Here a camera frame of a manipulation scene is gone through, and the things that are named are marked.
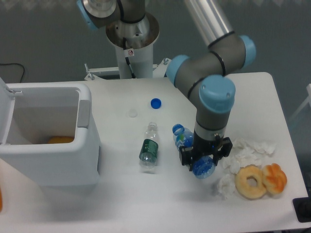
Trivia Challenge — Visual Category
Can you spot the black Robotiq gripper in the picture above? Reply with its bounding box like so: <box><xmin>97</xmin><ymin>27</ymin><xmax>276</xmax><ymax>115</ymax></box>
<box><xmin>179</xmin><ymin>132</ymin><xmax>233</xmax><ymax>171</ymax></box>

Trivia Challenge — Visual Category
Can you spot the blue plastic drink bottle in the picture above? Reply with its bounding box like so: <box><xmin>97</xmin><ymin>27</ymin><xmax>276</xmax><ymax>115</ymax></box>
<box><xmin>172</xmin><ymin>124</ymin><xmax>215</xmax><ymax>179</ymax></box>

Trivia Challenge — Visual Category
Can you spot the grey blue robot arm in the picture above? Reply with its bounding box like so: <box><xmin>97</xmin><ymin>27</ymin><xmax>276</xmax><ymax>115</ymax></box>
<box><xmin>77</xmin><ymin>0</ymin><xmax>256</xmax><ymax>171</ymax></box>

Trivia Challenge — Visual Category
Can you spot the clear bottle green label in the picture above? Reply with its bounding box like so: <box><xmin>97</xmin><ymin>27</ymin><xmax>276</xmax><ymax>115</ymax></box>
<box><xmin>139</xmin><ymin>122</ymin><xmax>159</xmax><ymax>174</ymax></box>

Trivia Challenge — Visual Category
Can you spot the blue bottle cap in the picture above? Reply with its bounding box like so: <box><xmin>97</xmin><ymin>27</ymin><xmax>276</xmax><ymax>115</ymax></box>
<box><xmin>150</xmin><ymin>98</ymin><xmax>162</xmax><ymax>109</ymax></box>

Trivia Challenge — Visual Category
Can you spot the large crumpled white tissue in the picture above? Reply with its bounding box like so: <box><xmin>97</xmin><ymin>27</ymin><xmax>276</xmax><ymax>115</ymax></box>
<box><xmin>221</xmin><ymin>138</ymin><xmax>276</xmax><ymax>174</ymax></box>

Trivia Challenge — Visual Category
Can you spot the small crumpled white tissue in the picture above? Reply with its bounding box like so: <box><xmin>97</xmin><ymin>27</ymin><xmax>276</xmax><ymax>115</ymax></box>
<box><xmin>217</xmin><ymin>174</ymin><xmax>236</xmax><ymax>200</ymax></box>

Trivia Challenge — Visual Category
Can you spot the orange twisted bread roll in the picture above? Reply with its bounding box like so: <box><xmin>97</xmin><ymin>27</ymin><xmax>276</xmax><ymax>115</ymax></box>
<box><xmin>262</xmin><ymin>163</ymin><xmax>287</xmax><ymax>195</ymax></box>

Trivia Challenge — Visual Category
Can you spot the black device at edge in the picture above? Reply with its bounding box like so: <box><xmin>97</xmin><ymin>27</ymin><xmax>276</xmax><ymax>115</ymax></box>
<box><xmin>293</xmin><ymin>197</ymin><xmax>311</xmax><ymax>223</ymax></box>

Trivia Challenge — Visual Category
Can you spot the orange bread inside bin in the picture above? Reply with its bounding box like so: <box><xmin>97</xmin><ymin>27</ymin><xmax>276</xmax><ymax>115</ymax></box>
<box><xmin>47</xmin><ymin>136</ymin><xmax>74</xmax><ymax>144</ymax></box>

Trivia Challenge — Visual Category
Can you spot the white open trash bin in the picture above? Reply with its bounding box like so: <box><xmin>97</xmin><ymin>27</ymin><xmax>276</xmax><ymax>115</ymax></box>
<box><xmin>0</xmin><ymin>82</ymin><xmax>101</xmax><ymax>186</ymax></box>

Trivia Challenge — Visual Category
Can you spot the orange object left edge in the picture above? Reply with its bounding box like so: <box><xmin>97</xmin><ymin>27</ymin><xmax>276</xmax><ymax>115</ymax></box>
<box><xmin>0</xmin><ymin>189</ymin><xmax>3</xmax><ymax>212</ymax></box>

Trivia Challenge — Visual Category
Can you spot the plain ring donut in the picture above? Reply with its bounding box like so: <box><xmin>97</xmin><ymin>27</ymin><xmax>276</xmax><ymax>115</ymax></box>
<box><xmin>235</xmin><ymin>166</ymin><xmax>267</xmax><ymax>200</ymax></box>

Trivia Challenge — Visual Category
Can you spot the white metal base frame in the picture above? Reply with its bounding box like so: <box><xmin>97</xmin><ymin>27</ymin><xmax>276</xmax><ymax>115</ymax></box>
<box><xmin>84</xmin><ymin>58</ymin><xmax>171</xmax><ymax>80</ymax></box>

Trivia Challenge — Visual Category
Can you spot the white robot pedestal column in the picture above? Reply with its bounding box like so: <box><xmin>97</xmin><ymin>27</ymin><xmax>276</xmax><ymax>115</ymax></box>
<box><xmin>106</xmin><ymin>13</ymin><xmax>159</xmax><ymax>79</ymax></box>

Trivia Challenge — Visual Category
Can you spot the black cable on pedestal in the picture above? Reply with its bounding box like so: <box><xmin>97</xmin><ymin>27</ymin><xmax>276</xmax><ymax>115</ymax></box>
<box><xmin>121</xmin><ymin>37</ymin><xmax>136</xmax><ymax>79</ymax></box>

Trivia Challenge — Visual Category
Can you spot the black floor cable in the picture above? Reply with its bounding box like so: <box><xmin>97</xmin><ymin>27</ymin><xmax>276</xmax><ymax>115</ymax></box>
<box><xmin>0</xmin><ymin>63</ymin><xmax>26</xmax><ymax>83</ymax></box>

